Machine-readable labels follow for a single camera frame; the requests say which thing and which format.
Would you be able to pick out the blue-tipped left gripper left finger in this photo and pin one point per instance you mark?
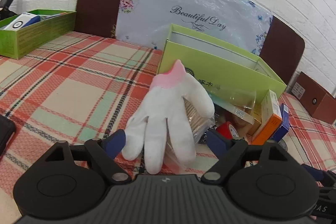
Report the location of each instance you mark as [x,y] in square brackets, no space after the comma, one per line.
[115,142]

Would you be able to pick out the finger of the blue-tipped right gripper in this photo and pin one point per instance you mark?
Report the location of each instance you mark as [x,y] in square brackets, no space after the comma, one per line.
[312,172]

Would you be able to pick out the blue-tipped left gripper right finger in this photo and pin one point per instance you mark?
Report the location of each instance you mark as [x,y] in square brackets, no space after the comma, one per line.
[218,143]

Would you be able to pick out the blue medicine tablet box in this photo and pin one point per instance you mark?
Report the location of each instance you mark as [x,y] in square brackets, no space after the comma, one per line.
[284,126]

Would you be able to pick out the white glove with pink cuff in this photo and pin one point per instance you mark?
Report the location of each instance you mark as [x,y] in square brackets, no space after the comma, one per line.
[161,117]

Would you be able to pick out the red tape roll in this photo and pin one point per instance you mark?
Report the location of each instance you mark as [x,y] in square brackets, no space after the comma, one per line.
[227,130]

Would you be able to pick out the steel wool scrubber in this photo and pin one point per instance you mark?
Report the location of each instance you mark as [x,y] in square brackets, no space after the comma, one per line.
[204,137]

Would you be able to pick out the long gold teal box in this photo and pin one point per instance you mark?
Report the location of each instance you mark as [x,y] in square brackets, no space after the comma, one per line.
[225,111]

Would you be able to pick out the bag of wooden toothpicks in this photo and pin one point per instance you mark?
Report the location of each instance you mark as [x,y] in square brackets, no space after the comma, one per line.
[199,126]

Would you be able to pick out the small gold box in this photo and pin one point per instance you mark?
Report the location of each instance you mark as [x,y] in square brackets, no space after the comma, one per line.
[256,113]

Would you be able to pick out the orange white medicine box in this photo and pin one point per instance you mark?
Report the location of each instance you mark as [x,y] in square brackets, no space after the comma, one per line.
[271,118]

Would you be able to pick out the plaid red bed sheet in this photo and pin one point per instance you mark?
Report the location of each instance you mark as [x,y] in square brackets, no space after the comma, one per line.
[66,97]

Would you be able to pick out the brown cardboard box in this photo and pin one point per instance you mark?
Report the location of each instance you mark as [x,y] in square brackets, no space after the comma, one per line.
[318,102]

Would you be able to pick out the light green open cardboard box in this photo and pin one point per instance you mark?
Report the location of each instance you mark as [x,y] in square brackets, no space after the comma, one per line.
[219,66]

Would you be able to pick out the black device at left edge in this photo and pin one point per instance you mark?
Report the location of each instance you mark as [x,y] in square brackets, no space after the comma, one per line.
[7,128]

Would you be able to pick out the white blue box in bin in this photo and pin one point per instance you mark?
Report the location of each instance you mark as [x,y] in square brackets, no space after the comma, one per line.
[23,20]

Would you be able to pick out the floral plastic-wrapped bedding package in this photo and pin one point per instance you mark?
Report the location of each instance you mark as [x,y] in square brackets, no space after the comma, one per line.
[240,22]

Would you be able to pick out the dark brown wooden headboard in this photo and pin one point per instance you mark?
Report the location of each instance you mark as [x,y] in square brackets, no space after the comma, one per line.
[282,49]

